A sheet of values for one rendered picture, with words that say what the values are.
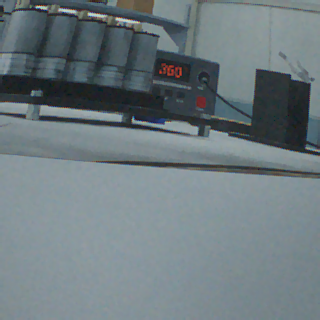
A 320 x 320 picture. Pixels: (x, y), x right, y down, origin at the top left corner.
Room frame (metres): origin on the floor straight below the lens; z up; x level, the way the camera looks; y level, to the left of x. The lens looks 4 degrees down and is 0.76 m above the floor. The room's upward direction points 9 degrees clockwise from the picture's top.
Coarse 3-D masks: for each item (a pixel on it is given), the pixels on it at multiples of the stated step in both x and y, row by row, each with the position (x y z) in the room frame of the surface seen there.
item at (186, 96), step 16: (160, 64) 0.80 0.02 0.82; (176, 64) 0.82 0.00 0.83; (192, 64) 0.83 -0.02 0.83; (208, 64) 0.84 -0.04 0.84; (160, 80) 0.81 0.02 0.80; (176, 80) 0.82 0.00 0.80; (192, 80) 0.83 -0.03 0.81; (208, 80) 0.84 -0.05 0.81; (176, 96) 0.82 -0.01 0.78; (192, 96) 0.83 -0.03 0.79; (208, 96) 0.84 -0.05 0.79; (176, 112) 0.82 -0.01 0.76; (192, 112) 0.83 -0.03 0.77; (208, 112) 0.84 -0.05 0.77
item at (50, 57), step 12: (48, 24) 0.31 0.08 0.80; (60, 24) 0.31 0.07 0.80; (72, 24) 0.32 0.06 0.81; (48, 36) 0.31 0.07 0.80; (60, 36) 0.31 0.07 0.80; (48, 48) 0.31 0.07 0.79; (60, 48) 0.31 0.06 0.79; (36, 60) 0.31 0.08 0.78; (48, 60) 0.31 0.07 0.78; (60, 60) 0.32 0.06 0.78; (36, 72) 0.31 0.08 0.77; (48, 72) 0.31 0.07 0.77; (60, 72) 0.32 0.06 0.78
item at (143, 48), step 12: (132, 36) 0.38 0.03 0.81; (144, 36) 0.38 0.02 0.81; (156, 36) 0.39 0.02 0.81; (132, 48) 0.38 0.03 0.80; (144, 48) 0.38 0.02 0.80; (156, 48) 0.39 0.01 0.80; (132, 60) 0.38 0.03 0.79; (144, 60) 0.38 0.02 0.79; (132, 72) 0.38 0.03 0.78; (144, 72) 0.38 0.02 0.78; (132, 84) 0.38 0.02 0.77; (144, 84) 0.38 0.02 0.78
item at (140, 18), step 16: (0, 0) 2.91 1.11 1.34; (16, 0) 2.77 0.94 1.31; (32, 0) 2.96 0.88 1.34; (48, 0) 2.98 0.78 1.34; (64, 0) 3.00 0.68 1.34; (80, 0) 3.09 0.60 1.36; (112, 16) 3.47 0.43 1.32; (128, 16) 3.53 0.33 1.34; (144, 16) 3.46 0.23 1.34; (0, 48) 2.77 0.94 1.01
